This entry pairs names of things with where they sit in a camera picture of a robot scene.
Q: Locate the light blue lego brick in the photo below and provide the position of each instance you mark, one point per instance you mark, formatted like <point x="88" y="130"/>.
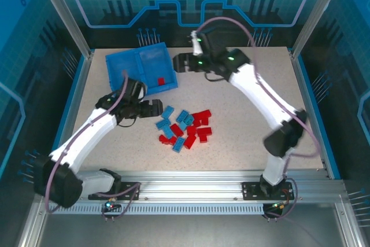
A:
<point x="183" y="126"/>

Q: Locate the aluminium frame post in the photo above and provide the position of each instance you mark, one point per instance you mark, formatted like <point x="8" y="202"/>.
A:
<point x="65" y="12"/>
<point x="318" y="12"/>

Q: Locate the aluminium and blue side rail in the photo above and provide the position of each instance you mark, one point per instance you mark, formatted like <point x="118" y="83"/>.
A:
<point x="76" y="90"/>
<point x="310" y="99"/>

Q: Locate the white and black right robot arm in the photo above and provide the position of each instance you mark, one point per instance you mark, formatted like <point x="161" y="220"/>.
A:
<point x="260" y="96"/>

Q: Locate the blue two-compartment plastic bin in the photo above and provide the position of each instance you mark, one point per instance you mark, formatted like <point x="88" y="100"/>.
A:
<point x="121" y="62"/>

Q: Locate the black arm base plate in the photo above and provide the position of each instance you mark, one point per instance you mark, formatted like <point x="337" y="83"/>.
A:
<point x="251" y="190"/>
<point x="130" y="190"/>

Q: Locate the small red lego brick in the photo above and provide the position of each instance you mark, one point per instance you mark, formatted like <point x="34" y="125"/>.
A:
<point x="173" y="140"/>

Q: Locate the small LED circuit board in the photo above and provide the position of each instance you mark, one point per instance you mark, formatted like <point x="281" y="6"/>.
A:
<point x="277" y="206"/>
<point x="109" y="206"/>

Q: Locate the aluminium mounting rail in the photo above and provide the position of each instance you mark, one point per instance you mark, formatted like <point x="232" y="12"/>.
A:
<point x="188" y="184"/>

